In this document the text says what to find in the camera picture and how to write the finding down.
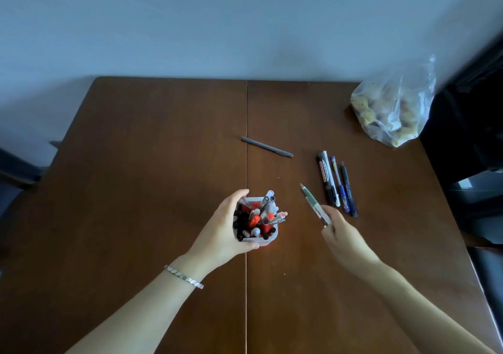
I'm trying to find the dark blue pen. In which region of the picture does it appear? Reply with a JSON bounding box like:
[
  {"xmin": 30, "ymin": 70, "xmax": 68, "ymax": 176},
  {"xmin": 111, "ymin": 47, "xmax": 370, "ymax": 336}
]
[{"xmin": 340, "ymin": 161, "xmax": 359, "ymax": 218}]

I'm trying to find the person's left hand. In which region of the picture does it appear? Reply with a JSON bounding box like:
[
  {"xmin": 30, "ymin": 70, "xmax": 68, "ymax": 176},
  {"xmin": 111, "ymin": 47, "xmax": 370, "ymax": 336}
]
[{"xmin": 184, "ymin": 189, "xmax": 260, "ymax": 276}]

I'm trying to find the black marker with red label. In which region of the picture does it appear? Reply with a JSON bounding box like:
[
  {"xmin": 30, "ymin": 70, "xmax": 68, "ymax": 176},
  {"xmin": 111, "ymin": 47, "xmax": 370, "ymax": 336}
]
[{"xmin": 317, "ymin": 152, "xmax": 337, "ymax": 206}]

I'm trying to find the person's left forearm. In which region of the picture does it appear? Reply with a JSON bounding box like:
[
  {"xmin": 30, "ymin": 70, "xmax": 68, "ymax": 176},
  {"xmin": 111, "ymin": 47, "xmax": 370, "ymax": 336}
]
[{"xmin": 65, "ymin": 253, "xmax": 214, "ymax": 354}]

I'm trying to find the silver chain bracelet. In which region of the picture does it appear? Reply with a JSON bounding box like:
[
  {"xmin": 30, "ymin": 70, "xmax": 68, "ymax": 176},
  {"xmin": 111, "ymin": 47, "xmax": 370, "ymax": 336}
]
[{"xmin": 164, "ymin": 264, "xmax": 205, "ymax": 290}]

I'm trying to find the translucent white pen holder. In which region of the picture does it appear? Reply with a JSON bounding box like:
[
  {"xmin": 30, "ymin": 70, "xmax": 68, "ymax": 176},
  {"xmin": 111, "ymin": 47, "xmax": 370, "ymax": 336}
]
[{"xmin": 233, "ymin": 196, "xmax": 280, "ymax": 247}]

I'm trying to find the bunch of assorted pens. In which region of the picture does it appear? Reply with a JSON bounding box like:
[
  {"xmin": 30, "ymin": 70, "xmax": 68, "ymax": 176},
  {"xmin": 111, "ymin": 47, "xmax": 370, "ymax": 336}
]
[{"xmin": 233, "ymin": 190, "xmax": 288, "ymax": 242}]

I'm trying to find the grey pen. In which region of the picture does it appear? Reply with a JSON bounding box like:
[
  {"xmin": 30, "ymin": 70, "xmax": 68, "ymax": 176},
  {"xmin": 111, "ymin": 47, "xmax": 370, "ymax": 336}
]
[{"xmin": 241, "ymin": 137, "xmax": 294, "ymax": 158}]

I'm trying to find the grey seat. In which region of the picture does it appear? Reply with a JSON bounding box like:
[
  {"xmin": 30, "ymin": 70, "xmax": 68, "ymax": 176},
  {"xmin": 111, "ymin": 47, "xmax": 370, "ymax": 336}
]
[{"xmin": 445, "ymin": 169, "xmax": 503, "ymax": 246}]

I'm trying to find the blue and clear pen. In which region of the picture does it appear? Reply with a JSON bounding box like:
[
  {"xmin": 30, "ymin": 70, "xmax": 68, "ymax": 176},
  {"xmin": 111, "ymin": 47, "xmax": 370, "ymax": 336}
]
[{"xmin": 330, "ymin": 156, "xmax": 351, "ymax": 213}]

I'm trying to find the clear plastic bag of food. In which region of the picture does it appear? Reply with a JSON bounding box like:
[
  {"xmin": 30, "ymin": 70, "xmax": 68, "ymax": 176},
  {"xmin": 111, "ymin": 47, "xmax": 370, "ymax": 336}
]
[{"xmin": 350, "ymin": 55, "xmax": 437, "ymax": 148}]

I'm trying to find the black office chair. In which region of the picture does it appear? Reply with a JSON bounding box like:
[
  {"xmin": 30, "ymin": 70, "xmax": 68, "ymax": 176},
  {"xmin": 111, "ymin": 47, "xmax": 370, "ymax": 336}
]
[{"xmin": 420, "ymin": 31, "xmax": 503, "ymax": 193}]

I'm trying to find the person's right hand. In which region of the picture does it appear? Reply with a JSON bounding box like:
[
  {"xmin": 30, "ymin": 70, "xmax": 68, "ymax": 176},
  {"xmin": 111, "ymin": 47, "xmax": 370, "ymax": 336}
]
[{"xmin": 320, "ymin": 205, "xmax": 384, "ymax": 280}]

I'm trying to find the green and white pen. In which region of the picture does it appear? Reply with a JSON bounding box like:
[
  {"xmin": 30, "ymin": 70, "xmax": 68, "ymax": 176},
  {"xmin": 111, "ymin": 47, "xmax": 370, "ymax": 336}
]
[{"xmin": 300, "ymin": 183, "xmax": 333, "ymax": 228}]

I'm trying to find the person's right forearm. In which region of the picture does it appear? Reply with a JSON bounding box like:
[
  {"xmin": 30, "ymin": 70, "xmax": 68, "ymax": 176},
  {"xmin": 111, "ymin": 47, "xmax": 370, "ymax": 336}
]
[{"xmin": 354, "ymin": 260, "xmax": 498, "ymax": 354}]

